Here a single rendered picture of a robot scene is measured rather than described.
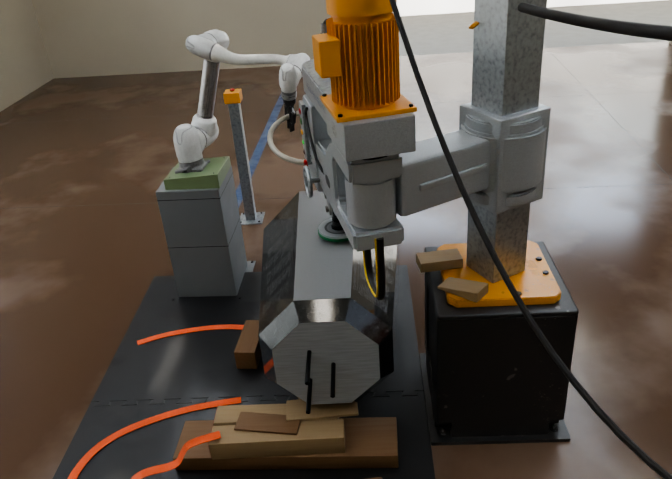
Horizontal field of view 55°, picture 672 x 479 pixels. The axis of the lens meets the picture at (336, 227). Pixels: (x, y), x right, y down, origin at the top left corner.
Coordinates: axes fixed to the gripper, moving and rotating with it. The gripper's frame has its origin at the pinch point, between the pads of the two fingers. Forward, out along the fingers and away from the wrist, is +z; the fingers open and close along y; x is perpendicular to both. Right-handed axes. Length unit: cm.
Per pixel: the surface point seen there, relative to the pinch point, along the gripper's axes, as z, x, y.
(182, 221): 52, -76, -6
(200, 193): 33, -61, -4
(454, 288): -20, 2, 159
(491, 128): -86, 23, 138
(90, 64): 314, -41, -638
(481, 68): -101, 29, 120
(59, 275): 129, -160, -71
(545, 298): -22, 33, 183
